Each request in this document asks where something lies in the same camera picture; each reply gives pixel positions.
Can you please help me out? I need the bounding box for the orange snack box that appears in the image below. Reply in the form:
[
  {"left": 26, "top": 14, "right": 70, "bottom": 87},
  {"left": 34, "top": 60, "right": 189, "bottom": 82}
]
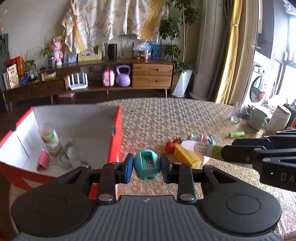
[{"left": 3, "top": 64, "right": 19, "bottom": 90}]

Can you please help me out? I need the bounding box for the red orange toy figure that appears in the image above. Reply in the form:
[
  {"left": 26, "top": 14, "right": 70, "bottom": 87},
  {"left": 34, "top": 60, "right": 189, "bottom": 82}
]
[{"left": 165, "top": 138, "right": 183, "bottom": 155}]

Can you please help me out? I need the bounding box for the pink folded card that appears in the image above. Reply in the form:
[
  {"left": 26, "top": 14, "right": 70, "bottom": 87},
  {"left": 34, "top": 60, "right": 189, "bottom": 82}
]
[{"left": 36, "top": 149, "right": 50, "bottom": 171}]

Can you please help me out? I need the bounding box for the pink doll figure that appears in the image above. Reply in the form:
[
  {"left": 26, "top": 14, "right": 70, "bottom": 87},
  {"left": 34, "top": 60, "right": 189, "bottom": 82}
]
[{"left": 50, "top": 36, "right": 64, "bottom": 67}]

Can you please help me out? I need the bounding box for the small potted plant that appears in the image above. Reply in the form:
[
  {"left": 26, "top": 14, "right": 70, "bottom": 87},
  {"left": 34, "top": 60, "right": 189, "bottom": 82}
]
[{"left": 39, "top": 36, "right": 55, "bottom": 69}]

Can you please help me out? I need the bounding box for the plastic bag of fruit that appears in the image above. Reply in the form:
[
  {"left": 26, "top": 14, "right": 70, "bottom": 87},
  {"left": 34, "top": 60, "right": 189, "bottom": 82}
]
[{"left": 133, "top": 41, "right": 151, "bottom": 61}]

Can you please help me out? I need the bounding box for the green label plastic jar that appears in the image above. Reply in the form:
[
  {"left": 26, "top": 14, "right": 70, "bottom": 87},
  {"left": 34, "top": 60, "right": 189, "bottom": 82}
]
[{"left": 38, "top": 123, "right": 62, "bottom": 157}]

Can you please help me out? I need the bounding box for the small green tube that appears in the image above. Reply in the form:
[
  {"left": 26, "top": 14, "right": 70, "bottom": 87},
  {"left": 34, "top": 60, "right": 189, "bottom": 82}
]
[{"left": 228, "top": 131, "right": 245, "bottom": 138}]

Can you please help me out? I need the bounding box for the washing machine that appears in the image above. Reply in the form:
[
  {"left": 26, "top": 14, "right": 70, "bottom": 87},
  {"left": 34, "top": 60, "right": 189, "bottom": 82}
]
[{"left": 242, "top": 62, "right": 278, "bottom": 108}]

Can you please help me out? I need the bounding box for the purple kettlebell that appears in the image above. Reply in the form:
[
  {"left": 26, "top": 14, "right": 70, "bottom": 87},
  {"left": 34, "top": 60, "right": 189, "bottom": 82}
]
[{"left": 116, "top": 65, "right": 131, "bottom": 87}]

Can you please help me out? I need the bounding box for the blue gift bag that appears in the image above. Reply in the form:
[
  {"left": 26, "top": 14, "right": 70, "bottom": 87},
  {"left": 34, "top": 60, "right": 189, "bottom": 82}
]
[{"left": 148, "top": 41, "right": 162, "bottom": 59}]

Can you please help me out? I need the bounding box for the pink heart-shaped box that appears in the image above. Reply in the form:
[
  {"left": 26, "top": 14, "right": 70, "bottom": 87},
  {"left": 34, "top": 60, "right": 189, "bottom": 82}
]
[{"left": 197, "top": 134, "right": 211, "bottom": 165}]

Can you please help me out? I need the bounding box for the black cylindrical speaker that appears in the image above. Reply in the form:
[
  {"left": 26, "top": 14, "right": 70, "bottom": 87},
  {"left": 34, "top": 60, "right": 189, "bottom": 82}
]
[{"left": 107, "top": 44, "right": 117, "bottom": 60}]

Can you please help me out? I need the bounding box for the yellow small box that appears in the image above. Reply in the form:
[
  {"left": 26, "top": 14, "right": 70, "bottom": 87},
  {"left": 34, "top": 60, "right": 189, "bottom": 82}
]
[{"left": 174, "top": 144, "right": 202, "bottom": 169}]

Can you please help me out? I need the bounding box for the tall potted tree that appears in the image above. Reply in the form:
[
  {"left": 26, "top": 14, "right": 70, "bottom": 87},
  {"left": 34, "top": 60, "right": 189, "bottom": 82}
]
[{"left": 159, "top": 1, "right": 200, "bottom": 98}]

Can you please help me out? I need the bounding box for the green ceramic mug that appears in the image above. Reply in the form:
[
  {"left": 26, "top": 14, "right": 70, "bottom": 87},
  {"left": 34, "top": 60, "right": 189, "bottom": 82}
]
[{"left": 248, "top": 108, "right": 267, "bottom": 130}]

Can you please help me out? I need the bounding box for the white thermos pitcher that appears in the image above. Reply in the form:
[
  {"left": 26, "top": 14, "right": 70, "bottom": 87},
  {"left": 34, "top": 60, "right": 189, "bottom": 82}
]
[{"left": 266, "top": 105, "right": 291, "bottom": 133}]

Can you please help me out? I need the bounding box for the wooden TV cabinet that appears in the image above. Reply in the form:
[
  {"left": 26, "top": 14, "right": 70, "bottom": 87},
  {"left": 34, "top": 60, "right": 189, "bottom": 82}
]
[{"left": 1, "top": 58, "right": 174, "bottom": 105}]

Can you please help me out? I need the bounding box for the clear drinking glass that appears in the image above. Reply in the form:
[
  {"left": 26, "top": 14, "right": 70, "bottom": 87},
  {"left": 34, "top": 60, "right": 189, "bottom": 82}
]
[{"left": 231, "top": 102, "right": 243, "bottom": 124}]

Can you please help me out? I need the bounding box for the clear plastic cup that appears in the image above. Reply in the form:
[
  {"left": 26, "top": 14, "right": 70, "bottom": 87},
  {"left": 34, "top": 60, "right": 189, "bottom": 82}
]
[{"left": 64, "top": 140, "right": 89, "bottom": 168}]

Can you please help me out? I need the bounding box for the red cardboard storage box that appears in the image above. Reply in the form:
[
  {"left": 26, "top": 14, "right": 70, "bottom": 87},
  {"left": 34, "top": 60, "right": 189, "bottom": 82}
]
[{"left": 1, "top": 104, "right": 122, "bottom": 190}]

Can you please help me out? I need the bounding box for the teal round pencil sharpener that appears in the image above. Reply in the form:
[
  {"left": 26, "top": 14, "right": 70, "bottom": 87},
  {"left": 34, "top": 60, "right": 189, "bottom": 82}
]
[{"left": 133, "top": 149, "right": 161, "bottom": 181}]

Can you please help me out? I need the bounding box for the cream picture frame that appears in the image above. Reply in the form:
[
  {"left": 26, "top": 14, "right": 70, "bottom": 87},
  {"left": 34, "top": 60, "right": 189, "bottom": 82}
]
[{"left": 78, "top": 44, "right": 102, "bottom": 62}]

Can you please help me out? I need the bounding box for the yellow curtain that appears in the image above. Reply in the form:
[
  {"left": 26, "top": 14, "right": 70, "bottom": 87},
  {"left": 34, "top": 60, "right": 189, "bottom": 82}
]
[{"left": 214, "top": 0, "right": 242, "bottom": 104}]

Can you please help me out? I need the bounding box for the green orange pen holder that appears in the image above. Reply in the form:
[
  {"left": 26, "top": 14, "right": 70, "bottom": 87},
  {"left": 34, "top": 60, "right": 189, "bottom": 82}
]
[{"left": 284, "top": 99, "right": 296, "bottom": 128}]

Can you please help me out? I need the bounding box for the white green tube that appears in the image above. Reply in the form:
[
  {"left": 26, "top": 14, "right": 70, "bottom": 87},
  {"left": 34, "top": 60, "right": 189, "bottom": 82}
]
[{"left": 181, "top": 140, "right": 224, "bottom": 161}]

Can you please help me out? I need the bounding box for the white wifi router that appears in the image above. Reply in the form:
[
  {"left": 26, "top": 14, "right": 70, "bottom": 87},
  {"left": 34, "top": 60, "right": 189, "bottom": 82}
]
[{"left": 67, "top": 72, "right": 88, "bottom": 91}]

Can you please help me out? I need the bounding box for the floral hanging cloth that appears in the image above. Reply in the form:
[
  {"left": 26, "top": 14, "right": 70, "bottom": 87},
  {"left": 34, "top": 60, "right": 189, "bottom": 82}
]
[{"left": 62, "top": 0, "right": 166, "bottom": 55}]

